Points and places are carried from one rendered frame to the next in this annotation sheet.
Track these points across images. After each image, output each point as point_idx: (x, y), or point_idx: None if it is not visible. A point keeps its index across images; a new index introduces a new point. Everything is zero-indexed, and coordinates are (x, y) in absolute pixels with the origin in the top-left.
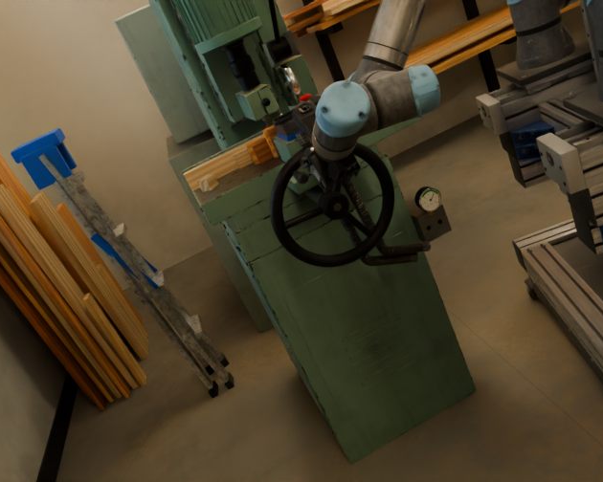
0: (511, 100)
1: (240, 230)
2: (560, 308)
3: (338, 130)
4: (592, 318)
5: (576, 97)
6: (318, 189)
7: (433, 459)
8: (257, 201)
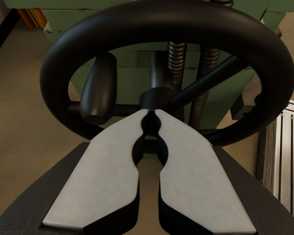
0: None
1: (53, 31)
2: (269, 172)
3: None
4: None
5: None
6: (161, 54)
7: (149, 186)
8: (82, 7)
